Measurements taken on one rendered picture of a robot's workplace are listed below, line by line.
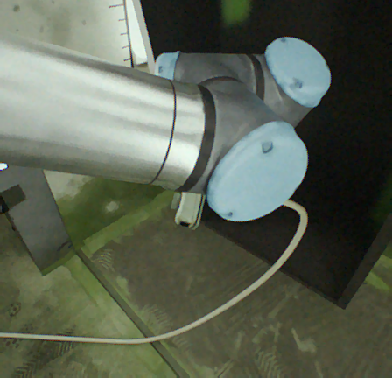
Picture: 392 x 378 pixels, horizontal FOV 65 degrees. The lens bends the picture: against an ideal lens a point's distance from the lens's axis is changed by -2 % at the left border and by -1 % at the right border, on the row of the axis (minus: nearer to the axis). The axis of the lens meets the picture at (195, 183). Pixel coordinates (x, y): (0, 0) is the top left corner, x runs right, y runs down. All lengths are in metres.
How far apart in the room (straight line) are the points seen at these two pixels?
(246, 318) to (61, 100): 1.32
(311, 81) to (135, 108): 0.25
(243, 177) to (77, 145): 0.12
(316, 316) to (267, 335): 0.24
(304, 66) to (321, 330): 1.23
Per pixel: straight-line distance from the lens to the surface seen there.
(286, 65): 0.40
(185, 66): 0.36
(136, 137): 0.21
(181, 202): 0.63
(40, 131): 0.20
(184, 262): 1.57
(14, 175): 1.35
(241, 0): 1.00
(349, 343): 1.51
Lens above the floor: 1.32
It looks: 40 degrees down
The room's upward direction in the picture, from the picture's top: straight up
